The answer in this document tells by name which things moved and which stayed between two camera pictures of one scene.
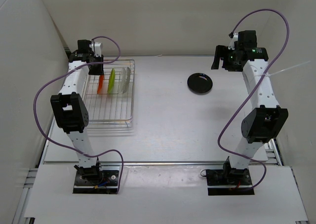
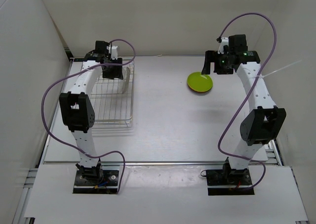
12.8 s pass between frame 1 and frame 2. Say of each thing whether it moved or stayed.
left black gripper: moved
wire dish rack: stayed
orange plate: moved
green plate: moved
